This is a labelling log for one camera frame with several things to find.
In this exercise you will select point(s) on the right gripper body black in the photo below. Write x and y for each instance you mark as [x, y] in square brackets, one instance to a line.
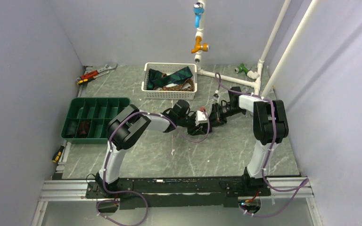
[226, 110]

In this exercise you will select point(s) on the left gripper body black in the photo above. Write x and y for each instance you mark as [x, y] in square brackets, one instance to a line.
[187, 121]

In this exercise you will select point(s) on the navy brown striped tie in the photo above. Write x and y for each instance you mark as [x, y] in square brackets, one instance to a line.
[205, 128]

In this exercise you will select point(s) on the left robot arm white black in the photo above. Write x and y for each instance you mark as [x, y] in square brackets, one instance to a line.
[125, 130]

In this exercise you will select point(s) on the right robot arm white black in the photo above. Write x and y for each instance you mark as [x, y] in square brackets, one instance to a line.
[270, 127]

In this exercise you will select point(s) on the brown patterned tie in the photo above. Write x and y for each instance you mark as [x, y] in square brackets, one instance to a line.
[187, 85]

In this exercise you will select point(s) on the green valve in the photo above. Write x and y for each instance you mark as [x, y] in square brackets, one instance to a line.
[241, 69]

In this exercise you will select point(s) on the white plastic basket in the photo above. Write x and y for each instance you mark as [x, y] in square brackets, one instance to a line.
[168, 68]

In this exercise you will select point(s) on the green striped tie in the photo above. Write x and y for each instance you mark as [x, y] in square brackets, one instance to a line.
[159, 79]

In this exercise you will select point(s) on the orange valve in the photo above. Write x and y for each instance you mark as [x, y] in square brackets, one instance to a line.
[199, 45]

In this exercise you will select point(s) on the green compartment tray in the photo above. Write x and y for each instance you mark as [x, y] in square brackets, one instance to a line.
[99, 110]

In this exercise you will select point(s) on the blue valve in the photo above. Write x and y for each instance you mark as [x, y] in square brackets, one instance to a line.
[198, 9]

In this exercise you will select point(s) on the maroon rolled tie in tray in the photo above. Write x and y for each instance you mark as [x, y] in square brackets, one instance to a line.
[83, 128]

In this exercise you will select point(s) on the dark rolled tie in tray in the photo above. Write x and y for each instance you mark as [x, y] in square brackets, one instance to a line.
[71, 129]

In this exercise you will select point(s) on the yellow black screwdriver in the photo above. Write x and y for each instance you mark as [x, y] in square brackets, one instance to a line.
[58, 154]

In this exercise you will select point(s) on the white pvc pipe frame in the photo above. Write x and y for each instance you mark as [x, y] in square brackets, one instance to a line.
[255, 84]

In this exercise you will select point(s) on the red handled adjustable wrench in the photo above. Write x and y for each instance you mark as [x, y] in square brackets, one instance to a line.
[90, 76]

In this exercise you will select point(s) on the aluminium rail frame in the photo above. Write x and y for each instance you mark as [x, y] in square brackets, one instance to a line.
[284, 190]

